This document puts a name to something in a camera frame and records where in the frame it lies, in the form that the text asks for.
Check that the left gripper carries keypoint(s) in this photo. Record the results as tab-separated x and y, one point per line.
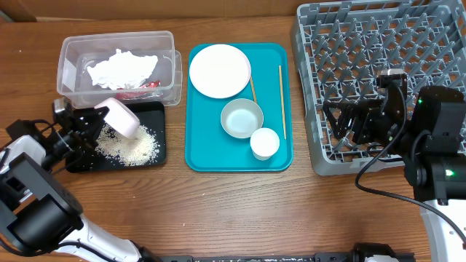
84	117

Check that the teal serving tray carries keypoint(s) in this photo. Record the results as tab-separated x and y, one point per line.
208	148

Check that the red snack wrapper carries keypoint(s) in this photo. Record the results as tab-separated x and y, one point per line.
140	94

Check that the black tray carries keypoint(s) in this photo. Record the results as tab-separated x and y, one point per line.
151	115

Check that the grey dishwasher rack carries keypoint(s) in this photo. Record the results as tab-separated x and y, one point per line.
339	47

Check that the grey bowl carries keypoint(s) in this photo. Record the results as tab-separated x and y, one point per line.
241	117

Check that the white napkin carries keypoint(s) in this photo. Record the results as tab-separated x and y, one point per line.
123	70

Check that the pink bowl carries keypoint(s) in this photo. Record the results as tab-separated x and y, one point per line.
120	117

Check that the spilled rice pile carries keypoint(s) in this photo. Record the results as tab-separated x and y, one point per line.
143	149

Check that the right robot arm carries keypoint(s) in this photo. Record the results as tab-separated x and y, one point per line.
428	143

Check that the clear plastic bin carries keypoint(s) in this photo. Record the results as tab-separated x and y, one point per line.
79	52

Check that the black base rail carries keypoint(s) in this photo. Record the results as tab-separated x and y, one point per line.
361	252

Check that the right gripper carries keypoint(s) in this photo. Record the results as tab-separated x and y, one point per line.
360	124

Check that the long wooden chopstick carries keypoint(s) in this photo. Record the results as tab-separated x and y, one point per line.
282	101

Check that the white cup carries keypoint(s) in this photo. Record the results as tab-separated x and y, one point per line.
264	143

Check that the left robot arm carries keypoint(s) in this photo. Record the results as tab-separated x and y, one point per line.
39	215

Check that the white round plate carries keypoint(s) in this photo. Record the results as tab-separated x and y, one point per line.
220	71

